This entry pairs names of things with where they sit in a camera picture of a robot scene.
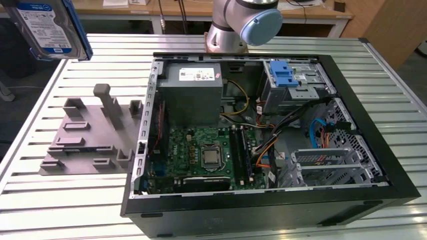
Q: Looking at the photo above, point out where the hard disk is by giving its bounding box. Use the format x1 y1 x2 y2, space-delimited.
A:
2 0 94 62

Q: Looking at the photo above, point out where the metal disk bay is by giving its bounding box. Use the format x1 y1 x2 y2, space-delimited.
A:
289 148 384 187

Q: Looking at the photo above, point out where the grey power supply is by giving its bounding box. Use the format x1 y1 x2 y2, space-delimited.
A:
156 62 224 128

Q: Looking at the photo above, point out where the black CPU socket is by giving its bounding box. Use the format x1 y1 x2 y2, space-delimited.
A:
198 142 228 173

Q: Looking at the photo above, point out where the silver CPU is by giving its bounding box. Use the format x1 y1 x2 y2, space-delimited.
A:
201 149 224 166

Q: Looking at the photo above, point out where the black RAM slot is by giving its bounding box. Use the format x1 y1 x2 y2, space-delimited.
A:
229 126 246 185

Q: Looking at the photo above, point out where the green motherboard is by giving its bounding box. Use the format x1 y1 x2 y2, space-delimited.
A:
141 126 269 195

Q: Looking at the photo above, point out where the black graphics card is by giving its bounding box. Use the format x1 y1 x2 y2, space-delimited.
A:
172 176 232 193

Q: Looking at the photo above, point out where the blue drive latch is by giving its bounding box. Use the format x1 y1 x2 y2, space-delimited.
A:
269 60 300 88

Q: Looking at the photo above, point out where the metal optical drive cage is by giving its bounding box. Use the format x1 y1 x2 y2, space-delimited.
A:
261 59 336 116

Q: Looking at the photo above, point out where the grey parts rack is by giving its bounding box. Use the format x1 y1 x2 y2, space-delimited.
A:
38 83 144 177

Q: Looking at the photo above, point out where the black PC case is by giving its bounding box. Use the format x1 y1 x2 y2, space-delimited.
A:
118 51 421 238

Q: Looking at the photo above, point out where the dark RAM stick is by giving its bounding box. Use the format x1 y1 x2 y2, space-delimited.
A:
62 147 100 153

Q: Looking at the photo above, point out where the wooden desk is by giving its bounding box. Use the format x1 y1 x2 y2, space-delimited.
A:
0 0 354 38

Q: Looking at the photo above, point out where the white box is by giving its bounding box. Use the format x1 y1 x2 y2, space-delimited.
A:
101 0 129 8

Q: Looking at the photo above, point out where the grey desk foot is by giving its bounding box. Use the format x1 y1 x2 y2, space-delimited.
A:
0 81 14 102

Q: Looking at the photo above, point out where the wooden cabinet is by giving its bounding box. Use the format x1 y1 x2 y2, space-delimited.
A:
338 0 427 71

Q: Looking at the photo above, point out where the yellow wire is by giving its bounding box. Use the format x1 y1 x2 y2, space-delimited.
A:
218 79 250 117

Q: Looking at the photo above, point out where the black wire bundle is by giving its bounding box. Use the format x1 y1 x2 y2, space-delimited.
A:
257 98 330 151

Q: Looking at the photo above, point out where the orange wire flat plug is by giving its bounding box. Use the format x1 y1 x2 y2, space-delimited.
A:
254 147 273 168

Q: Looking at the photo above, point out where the blue wire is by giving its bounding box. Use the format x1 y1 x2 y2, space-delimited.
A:
308 119 329 151

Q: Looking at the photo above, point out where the orange red wire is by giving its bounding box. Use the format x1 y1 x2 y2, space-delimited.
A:
320 127 332 150

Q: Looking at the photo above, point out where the black cable silver plug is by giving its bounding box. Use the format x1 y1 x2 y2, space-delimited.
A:
156 0 166 33

